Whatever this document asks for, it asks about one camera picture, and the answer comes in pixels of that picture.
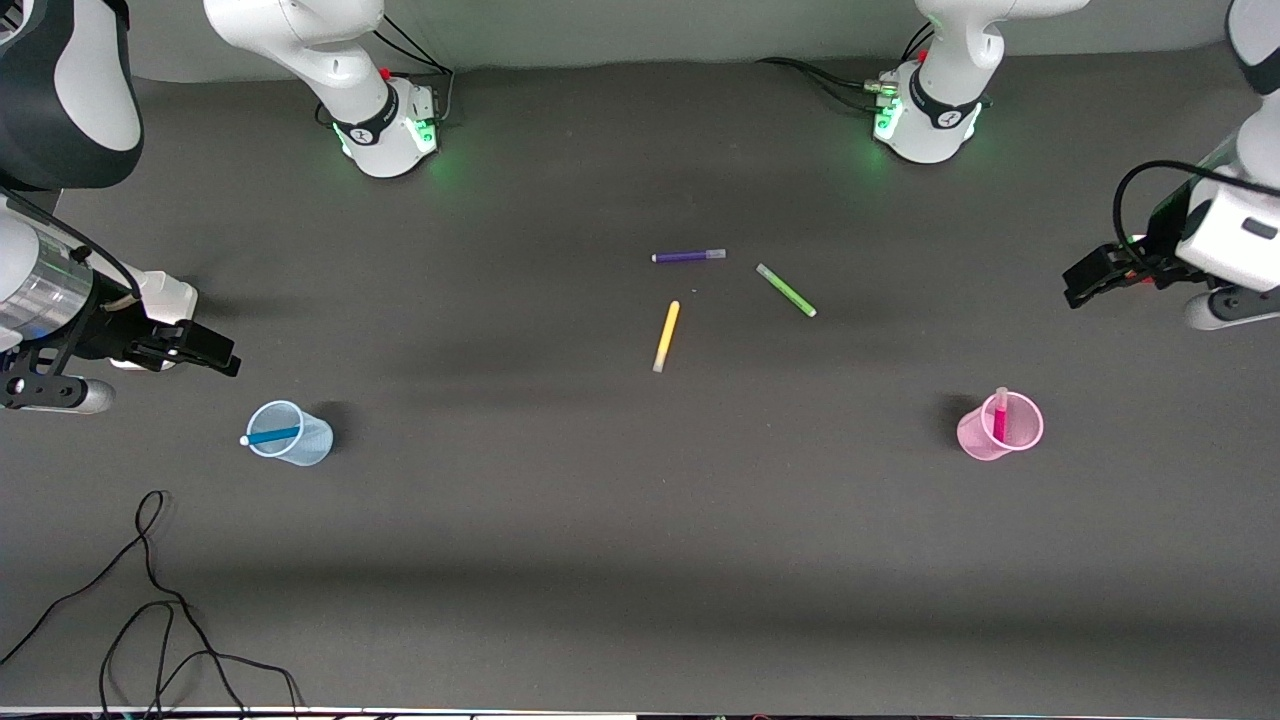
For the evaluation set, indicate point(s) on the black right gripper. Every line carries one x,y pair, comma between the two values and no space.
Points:
103,338

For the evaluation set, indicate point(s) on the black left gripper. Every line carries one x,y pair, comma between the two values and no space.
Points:
1152,256

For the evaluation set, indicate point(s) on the blue marker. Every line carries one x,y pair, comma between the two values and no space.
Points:
272,436

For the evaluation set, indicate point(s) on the pink marker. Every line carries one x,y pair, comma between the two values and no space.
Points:
1000,415

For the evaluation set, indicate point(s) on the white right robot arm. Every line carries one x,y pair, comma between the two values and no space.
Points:
310,45

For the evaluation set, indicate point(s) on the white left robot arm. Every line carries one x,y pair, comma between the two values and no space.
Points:
940,110

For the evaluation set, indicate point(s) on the translucent blue cup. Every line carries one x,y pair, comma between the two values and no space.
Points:
300,445

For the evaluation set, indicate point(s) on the translucent pink cup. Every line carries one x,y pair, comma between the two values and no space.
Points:
975,435

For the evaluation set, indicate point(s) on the green marker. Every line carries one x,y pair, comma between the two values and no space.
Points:
786,290

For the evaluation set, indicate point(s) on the purple marker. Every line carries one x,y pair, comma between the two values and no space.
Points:
688,256

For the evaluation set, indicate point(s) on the yellow marker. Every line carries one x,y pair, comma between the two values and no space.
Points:
666,336

